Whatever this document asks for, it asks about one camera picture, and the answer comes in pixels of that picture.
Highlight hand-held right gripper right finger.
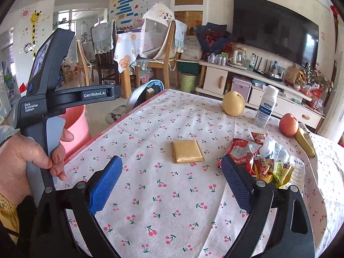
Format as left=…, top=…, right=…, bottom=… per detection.
left=218, top=154, right=315, bottom=258

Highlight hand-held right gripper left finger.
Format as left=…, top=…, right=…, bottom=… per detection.
left=32, top=155, right=123, bottom=258

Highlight red yellow snack wrapper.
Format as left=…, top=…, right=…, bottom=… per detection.
left=253, top=158, right=273, bottom=184

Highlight large red snack wrapper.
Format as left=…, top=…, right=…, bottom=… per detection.
left=221, top=138, right=263, bottom=177

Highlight pink plastic bucket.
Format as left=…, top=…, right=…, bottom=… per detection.
left=58, top=105, right=92, bottom=165

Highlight yellow green snack wrapper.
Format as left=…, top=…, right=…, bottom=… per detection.
left=269, top=161, right=295, bottom=189

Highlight small white plastic bottle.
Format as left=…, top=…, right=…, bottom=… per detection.
left=259, top=139, right=291, bottom=164

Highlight small red snack wrapper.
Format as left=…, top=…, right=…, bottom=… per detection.
left=251, top=130, right=269, bottom=144

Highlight gold foil packet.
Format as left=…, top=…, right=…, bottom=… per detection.
left=171, top=140, right=205, bottom=164

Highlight person's left hand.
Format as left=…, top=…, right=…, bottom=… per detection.
left=0, top=128, right=75, bottom=207

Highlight light wooden chair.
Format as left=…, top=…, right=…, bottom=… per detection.
left=76, top=34, right=94, bottom=87

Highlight cherry print tablecloth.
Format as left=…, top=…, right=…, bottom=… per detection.
left=55, top=89, right=342, bottom=258

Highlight giraffe height chart sticker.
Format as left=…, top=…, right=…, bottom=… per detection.
left=28, top=9, right=44, bottom=59

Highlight red apple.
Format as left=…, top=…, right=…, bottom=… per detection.
left=279, top=113, right=299, bottom=137

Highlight tall white blue-label bottle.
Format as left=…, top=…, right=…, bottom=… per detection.
left=254, top=85, right=280, bottom=129

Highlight dark wooden chair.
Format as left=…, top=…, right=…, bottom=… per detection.
left=91, top=20, right=120, bottom=86

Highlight yellow pear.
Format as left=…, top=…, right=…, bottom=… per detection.
left=222, top=91, right=246, bottom=117

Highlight yellow banana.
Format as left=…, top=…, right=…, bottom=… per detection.
left=295, top=127, right=316, bottom=158

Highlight lavender storage box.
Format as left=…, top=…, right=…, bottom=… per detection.
left=231, top=75, right=252, bottom=103

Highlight dining table orange-print cloth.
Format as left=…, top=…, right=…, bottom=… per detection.
left=114, top=31, right=143, bottom=99

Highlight white television cabinet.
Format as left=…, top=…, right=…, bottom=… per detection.
left=195, top=58, right=326, bottom=130

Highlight light green waste bin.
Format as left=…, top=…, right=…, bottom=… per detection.
left=179, top=72, right=201, bottom=93

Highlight red plastic bag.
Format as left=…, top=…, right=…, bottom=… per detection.
left=309, top=88, right=324, bottom=110

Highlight brown snack bag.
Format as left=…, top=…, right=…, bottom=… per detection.
left=284, top=64, right=306, bottom=87

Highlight glass electric kettle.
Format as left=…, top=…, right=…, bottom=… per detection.
left=228, top=47, right=248, bottom=69

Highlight pack of small silver bottles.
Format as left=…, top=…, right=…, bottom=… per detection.
left=208, top=53, right=229, bottom=65

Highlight dark green storage box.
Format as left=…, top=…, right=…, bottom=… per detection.
left=176, top=60, right=202, bottom=73

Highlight wooden chair with cushion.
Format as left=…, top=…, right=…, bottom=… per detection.
left=135, top=20, right=188, bottom=87

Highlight white curtain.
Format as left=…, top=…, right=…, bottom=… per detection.
left=316, top=5, right=342, bottom=141

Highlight dried flower arrangement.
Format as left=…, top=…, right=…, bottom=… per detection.
left=303, top=63, right=334, bottom=92

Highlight white lace food cover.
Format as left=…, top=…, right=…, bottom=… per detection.
left=141, top=2, right=174, bottom=60

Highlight white printed sack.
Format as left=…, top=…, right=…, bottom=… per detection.
left=181, top=36, right=204, bottom=61

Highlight dark blue flower bouquet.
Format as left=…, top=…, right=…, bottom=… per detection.
left=195, top=24, right=232, bottom=57

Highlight black television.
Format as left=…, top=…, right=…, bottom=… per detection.
left=231, top=0, right=319, bottom=68

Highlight gold framed picture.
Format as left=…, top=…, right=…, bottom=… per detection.
left=174, top=10, right=204, bottom=37

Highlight wall poster blue bars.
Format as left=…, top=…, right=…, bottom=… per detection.
left=109, top=0, right=173, bottom=31

